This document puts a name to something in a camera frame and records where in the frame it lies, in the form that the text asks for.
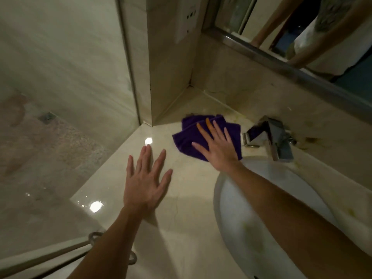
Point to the wall mirror with metal frame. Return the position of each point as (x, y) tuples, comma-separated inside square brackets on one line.
[(305, 49)]

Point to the person's left hand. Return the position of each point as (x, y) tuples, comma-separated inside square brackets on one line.
[(142, 188)]

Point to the person's right hand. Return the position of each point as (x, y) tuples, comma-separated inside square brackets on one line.
[(222, 152)]

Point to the white wall socket panel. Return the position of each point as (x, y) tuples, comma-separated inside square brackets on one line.
[(187, 18)]

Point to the person's left little finger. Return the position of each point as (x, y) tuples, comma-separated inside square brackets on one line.
[(130, 167)]

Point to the person's right forearm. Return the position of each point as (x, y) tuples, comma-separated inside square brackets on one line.
[(290, 223)]

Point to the metal shower floor drain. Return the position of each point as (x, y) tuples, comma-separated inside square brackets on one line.
[(47, 117)]

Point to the white ceramic sink basin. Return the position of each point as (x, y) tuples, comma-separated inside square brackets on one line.
[(241, 226)]

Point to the person's right middle finger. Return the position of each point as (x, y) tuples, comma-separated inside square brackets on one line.
[(212, 129)]

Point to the chrome sink faucet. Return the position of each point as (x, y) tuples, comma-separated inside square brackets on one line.
[(276, 139)]

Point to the metal towel rail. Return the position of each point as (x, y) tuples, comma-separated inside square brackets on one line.
[(58, 252)]

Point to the person's left thumb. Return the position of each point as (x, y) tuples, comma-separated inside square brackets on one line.
[(165, 180)]

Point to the glass shower partition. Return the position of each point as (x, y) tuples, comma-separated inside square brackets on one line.
[(64, 113)]

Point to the person's left forearm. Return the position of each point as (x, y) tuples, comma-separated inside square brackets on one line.
[(113, 244)]

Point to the person's right thumb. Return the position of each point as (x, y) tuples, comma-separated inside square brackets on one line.
[(201, 149)]

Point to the person's right little finger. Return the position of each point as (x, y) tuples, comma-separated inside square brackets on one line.
[(228, 136)]

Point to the purple cleaning cloth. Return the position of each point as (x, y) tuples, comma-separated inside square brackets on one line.
[(187, 136)]

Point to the person's left middle finger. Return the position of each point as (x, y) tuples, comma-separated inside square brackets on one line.
[(147, 158)]

